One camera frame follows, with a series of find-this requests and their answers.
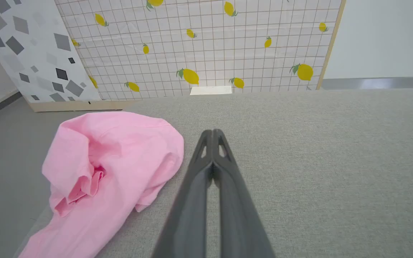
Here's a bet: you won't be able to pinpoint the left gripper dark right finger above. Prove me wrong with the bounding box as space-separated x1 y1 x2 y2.
213 129 276 258

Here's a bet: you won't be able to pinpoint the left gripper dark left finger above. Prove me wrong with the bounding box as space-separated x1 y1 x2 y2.
151 130 213 258

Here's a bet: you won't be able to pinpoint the pink shorts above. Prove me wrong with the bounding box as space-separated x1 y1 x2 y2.
18 111 185 258

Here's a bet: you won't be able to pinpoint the grey fabric sofa seat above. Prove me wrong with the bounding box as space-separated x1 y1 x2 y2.
13 89 413 258

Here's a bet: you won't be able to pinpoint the white rectangular block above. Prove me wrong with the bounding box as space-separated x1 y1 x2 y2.
190 86 232 96

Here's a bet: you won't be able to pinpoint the lemon print grid panel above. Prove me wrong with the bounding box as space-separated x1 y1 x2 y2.
54 0 347 101

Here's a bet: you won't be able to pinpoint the grey diamond pattern panel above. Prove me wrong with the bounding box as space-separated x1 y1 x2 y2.
0 0 139 113

